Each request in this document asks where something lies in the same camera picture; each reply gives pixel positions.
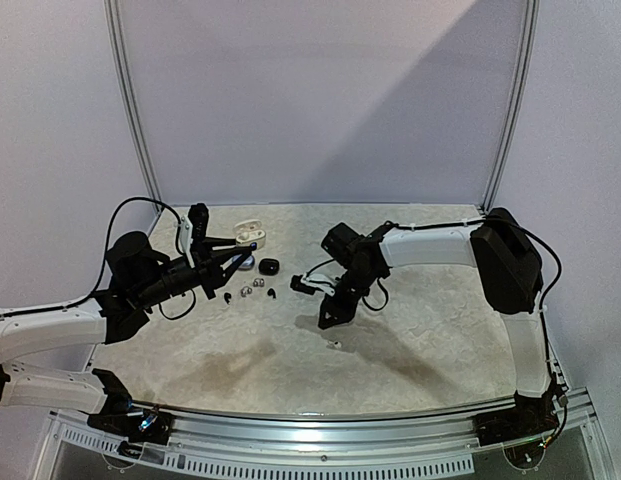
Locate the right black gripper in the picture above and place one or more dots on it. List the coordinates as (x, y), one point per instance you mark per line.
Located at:
(343, 295)

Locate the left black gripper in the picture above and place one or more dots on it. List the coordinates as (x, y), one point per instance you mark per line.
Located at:
(208, 273)

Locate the cream earbud charging case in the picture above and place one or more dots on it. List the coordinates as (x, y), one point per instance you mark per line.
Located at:
(250, 232)

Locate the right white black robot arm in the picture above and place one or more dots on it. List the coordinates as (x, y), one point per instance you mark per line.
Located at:
(501, 256)

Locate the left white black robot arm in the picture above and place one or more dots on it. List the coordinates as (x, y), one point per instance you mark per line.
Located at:
(141, 278)

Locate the blue oval charging case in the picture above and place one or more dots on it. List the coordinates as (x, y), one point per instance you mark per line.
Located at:
(247, 264)

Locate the black charging case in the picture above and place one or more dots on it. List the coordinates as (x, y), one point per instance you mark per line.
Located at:
(269, 266)

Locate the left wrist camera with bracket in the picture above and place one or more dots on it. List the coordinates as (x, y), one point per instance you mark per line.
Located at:
(192, 229)

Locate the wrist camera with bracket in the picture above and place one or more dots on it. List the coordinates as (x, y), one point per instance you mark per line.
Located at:
(192, 229)
(311, 283)

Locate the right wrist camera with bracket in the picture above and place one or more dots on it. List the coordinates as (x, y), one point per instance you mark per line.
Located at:
(311, 283)

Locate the aluminium front rail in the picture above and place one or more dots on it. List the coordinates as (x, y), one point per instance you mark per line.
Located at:
(439, 445)

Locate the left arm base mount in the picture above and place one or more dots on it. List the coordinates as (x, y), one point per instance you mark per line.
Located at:
(137, 425)

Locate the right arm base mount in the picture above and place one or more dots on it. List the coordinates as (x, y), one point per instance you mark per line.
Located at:
(534, 422)

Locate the left aluminium frame post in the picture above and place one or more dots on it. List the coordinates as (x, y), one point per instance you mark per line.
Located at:
(114, 21)

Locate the aluminium frame post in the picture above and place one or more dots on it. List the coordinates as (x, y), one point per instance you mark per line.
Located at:
(515, 99)
(114, 21)

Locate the right aluminium frame post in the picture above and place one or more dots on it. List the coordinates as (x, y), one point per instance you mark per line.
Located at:
(515, 99)

